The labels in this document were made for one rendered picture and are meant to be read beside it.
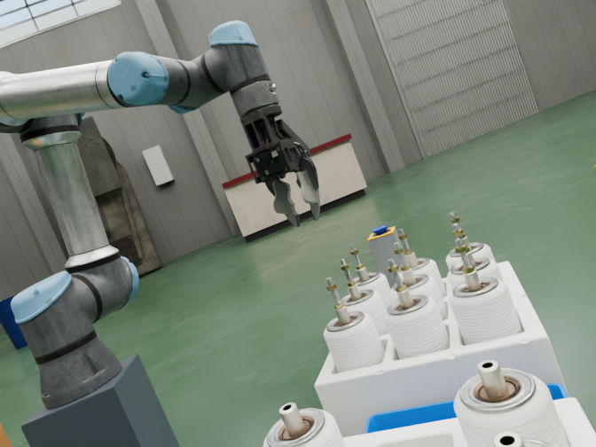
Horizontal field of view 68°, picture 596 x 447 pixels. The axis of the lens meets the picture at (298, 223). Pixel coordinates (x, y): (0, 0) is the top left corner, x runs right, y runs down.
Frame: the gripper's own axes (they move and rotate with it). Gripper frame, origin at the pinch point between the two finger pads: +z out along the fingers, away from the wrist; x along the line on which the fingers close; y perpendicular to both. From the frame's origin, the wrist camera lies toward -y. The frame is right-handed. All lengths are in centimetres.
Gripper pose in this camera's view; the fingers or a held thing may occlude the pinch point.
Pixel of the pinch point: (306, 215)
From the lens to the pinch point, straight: 82.1
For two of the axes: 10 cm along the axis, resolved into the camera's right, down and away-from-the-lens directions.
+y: -3.5, 2.3, -9.1
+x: 8.6, -3.0, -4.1
